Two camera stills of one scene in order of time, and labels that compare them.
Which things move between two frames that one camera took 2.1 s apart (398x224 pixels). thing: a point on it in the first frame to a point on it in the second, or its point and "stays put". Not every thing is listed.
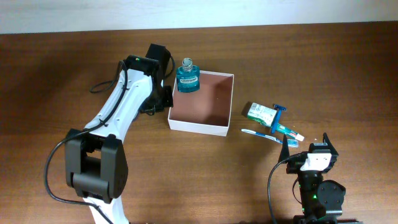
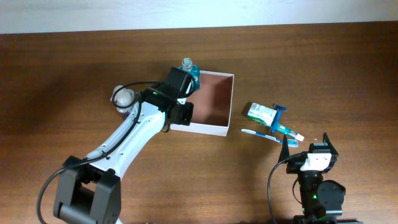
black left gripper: (168, 101) to (188, 116)
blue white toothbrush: (291, 142) stays put
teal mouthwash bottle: (188, 76) stays put
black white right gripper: (295, 164) stays put
